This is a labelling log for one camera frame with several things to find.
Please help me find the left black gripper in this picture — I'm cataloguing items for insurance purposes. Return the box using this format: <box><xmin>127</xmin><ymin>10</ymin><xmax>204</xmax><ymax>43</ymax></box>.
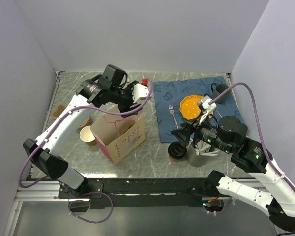
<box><xmin>110</xmin><ymin>81</ymin><xmax>143</xmax><ymax>117</ymax></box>

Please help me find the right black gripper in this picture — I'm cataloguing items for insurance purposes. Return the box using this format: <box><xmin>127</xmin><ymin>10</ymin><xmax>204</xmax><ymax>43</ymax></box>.
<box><xmin>169</xmin><ymin>110</ymin><xmax>232</xmax><ymax>152</ymax></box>

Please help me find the brown paper coffee cup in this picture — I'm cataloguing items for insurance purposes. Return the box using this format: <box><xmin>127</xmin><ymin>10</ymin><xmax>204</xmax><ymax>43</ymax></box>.
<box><xmin>80</xmin><ymin>125</ymin><xmax>97</xmax><ymax>146</ymax></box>
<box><xmin>169</xmin><ymin>156</ymin><xmax>184</xmax><ymax>163</ymax></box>

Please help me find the pink cream paper gift bag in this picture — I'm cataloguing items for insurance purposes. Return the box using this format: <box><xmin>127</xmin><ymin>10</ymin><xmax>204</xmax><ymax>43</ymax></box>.
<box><xmin>90</xmin><ymin>111</ymin><xmax>145</xmax><ymax>165</ymax></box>

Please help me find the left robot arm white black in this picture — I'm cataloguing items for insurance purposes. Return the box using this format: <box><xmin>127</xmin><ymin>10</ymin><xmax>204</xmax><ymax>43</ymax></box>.
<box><xmin>23</xmin><ymin>64</ymin><xmax>150</xmax><ymax>198</ymax></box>

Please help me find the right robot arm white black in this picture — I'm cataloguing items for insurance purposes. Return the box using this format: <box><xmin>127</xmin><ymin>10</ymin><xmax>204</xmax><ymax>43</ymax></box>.
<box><xmin>171</xmin><ymin>116</ymin><xmax>295</xmax><ymax>232</ymax></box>

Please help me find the orange dotted plate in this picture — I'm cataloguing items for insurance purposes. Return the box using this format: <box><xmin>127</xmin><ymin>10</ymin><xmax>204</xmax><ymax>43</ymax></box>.
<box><xmin>179</xmin><ymin>95</ymin><xmax>203</xmax><ymax>120</ymax></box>

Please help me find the grey cylindrical straw holder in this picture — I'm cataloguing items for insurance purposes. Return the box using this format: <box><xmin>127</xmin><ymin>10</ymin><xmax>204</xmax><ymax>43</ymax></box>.
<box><xmin>186</xmin><ymin>145</ymin><xmax>214</xmax><ymax>167</ymax></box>

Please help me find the silver fork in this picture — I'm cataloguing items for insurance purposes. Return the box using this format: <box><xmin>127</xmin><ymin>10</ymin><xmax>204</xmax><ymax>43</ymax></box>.
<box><xmin>169</xmin><ymin>105</ymin><xmax>179</xmax><ymax>129</ymax></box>

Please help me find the blue lettered cloth placemat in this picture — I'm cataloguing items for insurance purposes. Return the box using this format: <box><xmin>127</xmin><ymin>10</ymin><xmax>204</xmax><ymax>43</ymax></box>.
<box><xmin>152</xmin><ymin>76</ymin><xmax>249</xmax><ymax>143</ymax></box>

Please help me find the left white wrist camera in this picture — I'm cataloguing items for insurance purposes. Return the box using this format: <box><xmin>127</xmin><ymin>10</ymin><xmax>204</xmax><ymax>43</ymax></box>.
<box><xmin>132</xmin><ymin>79</ymin><xmax>149</xmax><ymax>103</ymax></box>

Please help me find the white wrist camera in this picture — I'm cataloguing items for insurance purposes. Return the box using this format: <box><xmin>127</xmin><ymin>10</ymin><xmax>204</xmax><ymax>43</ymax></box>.
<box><xmin>197</xmin><ymin>95</ymin><xmax>216</xmax><ymax>125</ymax></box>
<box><xmin>132</xmin><ymin>79</ymin><xmax>149</xmax><ymax>103</ymax></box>

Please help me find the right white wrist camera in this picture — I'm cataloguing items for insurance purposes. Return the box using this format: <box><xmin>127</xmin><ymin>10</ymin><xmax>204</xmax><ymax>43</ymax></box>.
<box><xmin>197</xmin><ymin>95</ymin><xmax>216</xmax><ymax>125</ymax></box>

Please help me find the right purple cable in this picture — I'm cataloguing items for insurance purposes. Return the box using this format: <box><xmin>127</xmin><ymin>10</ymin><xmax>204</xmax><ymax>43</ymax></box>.
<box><xmin>208</xmin><ymin>82</ymin><xmax>295</xmax><ymax>202</ymax></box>

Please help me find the purple cable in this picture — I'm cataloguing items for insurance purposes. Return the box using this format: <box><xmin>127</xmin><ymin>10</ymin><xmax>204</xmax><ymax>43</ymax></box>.
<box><xmin>18</xmin><ymin>78</ymin><xmax>153</xmax><ymax>189</ymax></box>
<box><xmin>208</xmin><ymin>82</ymin><xmax>295</xmax><ymax>202</ymax></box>

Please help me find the black mounting base rail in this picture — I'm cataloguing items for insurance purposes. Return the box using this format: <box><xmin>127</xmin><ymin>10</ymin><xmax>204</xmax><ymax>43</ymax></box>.
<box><xmin>58</xmin><ymin>178</ymin><xmax>219</xmax><ymax>209</ymax></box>

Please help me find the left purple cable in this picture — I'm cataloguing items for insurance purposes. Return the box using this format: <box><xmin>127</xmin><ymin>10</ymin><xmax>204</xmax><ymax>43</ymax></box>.
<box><xmin>18</xmin><ymin>78</ymin><xmax>153</xmax><ymax>189</ymax></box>

